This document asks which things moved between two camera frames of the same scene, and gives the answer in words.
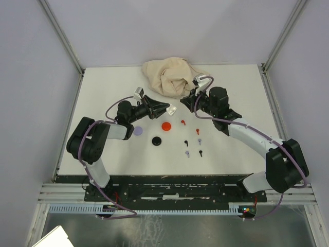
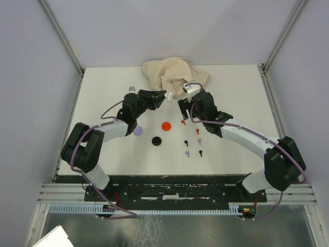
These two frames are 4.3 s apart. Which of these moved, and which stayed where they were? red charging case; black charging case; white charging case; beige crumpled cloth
Moved: white charging case
Stayed: black charging case; red charging case; beige crumpled cloth
